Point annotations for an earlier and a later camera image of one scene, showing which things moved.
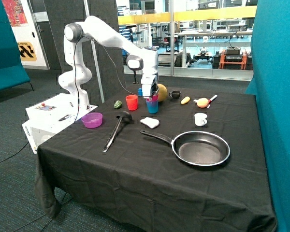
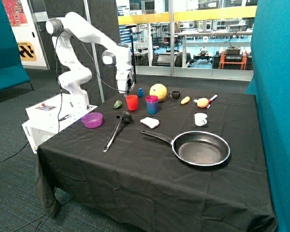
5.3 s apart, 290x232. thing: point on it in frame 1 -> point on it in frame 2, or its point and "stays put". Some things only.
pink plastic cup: (154, 98) stays put
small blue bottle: (140, 92) stays put
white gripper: (150, 86) -> (124, 80)
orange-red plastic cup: (132, 100) stays put
